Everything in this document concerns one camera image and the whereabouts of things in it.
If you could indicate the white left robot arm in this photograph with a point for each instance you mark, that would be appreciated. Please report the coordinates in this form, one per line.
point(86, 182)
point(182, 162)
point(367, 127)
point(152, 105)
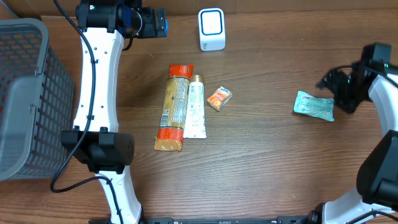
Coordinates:
point(95, 140)

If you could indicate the white tube gold cap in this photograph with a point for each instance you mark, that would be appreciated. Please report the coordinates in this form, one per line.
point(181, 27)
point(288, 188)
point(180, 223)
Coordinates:
point(195, 127)

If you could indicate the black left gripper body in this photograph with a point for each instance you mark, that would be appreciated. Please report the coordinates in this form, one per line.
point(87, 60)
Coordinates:
point(150, 26)

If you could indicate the red spaghetti packet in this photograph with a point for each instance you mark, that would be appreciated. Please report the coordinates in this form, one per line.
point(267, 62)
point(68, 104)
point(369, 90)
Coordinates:
point(172, 121)

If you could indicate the teal wipes packet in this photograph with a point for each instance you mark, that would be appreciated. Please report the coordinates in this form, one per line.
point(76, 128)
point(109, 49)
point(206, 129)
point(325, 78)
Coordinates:
point(315, 107)

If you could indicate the grey plastic basket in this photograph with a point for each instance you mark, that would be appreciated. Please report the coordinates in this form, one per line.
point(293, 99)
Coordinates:
point(37, 99)

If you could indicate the white barcode scanner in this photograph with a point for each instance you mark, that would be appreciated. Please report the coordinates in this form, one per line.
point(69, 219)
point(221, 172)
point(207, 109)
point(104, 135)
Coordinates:
point(212, 31)

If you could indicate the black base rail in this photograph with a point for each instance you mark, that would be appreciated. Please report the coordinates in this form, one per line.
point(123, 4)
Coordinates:
point(278, 220)

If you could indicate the orange tissue packet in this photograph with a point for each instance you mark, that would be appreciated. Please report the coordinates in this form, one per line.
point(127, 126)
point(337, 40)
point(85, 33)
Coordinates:
point(219, 98)

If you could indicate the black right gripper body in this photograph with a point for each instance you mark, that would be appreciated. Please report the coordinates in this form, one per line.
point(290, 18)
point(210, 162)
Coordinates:
point(348, 92)

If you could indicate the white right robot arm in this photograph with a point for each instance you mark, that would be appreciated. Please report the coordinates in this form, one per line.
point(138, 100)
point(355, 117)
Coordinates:
point(373, 78)

